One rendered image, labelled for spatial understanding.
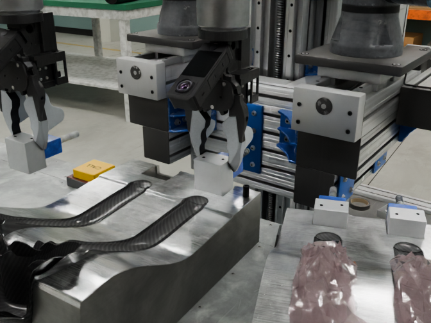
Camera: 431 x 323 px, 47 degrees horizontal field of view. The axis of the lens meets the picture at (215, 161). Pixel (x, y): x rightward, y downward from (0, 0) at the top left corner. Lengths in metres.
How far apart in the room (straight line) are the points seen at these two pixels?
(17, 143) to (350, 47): 0.66
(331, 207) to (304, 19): 0.61
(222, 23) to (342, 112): 0.35
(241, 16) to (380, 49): 0.43
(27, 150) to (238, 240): 0.36
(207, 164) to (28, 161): 0.29
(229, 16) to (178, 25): 0.61
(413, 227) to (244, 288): 0.26
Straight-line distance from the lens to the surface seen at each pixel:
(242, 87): 0.75
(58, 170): 1.12
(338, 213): 0.75
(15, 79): 0.82
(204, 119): 0.75
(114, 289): 0.53
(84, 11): 4.01
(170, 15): 1.31
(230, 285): 0.72
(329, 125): 0.97
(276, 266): 0.59
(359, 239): 0.74
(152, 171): 0.87
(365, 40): 1.05
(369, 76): 1.04
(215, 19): 0.69
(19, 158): 0.86
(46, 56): 0.82
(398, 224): 0.76
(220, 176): 0.74
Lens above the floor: 1.23
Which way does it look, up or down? 23 degrees down
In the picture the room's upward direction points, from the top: straight up
